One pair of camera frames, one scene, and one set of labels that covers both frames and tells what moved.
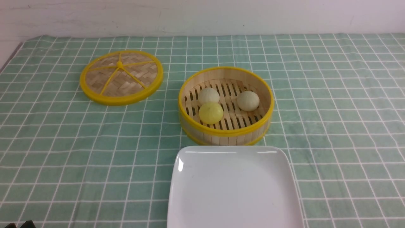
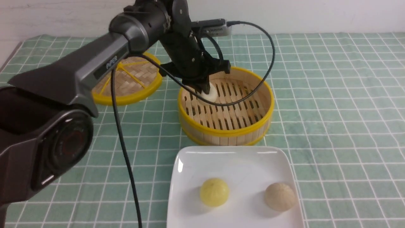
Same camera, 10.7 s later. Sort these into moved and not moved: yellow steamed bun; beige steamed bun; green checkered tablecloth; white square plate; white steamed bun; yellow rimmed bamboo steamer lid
Moved: yellow steamed bun; beige steamed bun
Not moved: green checkered tablecloth; white steamed bun; yellow rimmed bamboo steamer lid; white square plate
